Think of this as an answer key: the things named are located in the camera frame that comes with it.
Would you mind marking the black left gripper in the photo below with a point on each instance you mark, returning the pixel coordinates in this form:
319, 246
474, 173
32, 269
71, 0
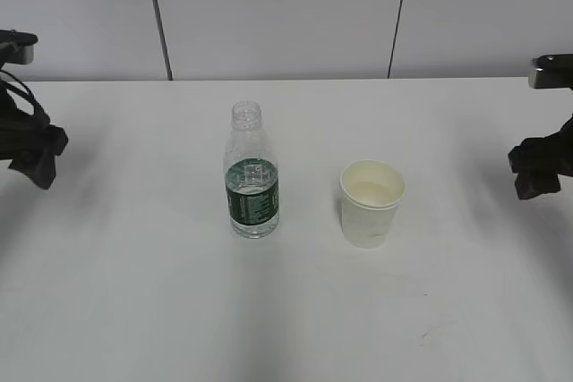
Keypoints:
29, 141

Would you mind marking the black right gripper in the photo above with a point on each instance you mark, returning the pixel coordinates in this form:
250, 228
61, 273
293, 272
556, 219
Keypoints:
539, 162

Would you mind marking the white paper cup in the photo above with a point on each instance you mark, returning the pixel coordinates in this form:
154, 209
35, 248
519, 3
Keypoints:
370, 194

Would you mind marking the clear water bottle green label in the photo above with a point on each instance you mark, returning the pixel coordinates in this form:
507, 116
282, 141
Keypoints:
250, 174

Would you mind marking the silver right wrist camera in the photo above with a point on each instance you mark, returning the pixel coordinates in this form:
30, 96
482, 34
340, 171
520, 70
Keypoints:
551, 72

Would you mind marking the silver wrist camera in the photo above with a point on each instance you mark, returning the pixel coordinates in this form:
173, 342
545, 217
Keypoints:
551, 72
17, 47

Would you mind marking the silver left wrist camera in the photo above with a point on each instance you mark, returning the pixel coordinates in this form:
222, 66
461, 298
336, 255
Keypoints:
17, 47

